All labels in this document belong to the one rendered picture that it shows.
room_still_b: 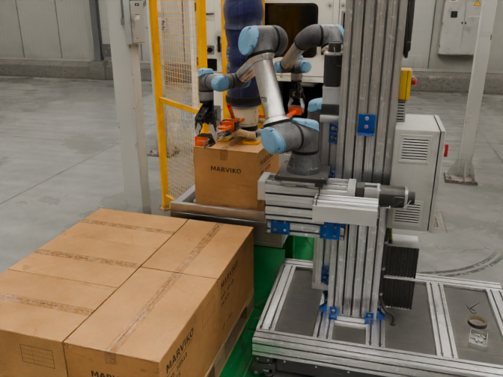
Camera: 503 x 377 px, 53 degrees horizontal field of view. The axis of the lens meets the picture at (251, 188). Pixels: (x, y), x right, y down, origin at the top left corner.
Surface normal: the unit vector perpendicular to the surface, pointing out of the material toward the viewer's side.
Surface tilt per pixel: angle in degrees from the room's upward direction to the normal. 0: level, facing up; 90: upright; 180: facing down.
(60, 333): 0
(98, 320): 0
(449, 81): 90
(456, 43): 90
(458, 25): 90
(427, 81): 90
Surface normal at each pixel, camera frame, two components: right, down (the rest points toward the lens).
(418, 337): 0.00, -0.94
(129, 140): -0.27, 0.36
